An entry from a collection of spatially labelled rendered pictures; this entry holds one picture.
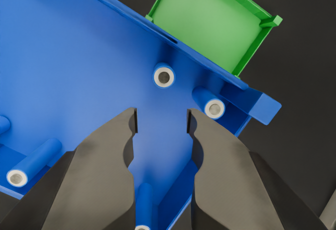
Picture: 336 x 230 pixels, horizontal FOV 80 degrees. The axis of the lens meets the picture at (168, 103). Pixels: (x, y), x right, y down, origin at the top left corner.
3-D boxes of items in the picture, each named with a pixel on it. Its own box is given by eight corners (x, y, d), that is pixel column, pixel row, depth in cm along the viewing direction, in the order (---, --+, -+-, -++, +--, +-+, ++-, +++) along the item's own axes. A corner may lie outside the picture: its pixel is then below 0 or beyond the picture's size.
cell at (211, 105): (210, 90, 23) (231, 105, 16) (201, 104, 23) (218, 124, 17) (197, 82, 22) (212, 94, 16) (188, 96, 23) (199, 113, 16)
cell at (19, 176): (64, 142, 23) (29, 176, 17) (58, 155, 24) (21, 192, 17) (49, 135, 23) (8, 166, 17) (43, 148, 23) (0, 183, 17)
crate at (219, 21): (267, 23, 60) (283, 18, 52) (226, 80, 63) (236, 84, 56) (183, -42, 55) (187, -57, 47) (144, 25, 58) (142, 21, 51)
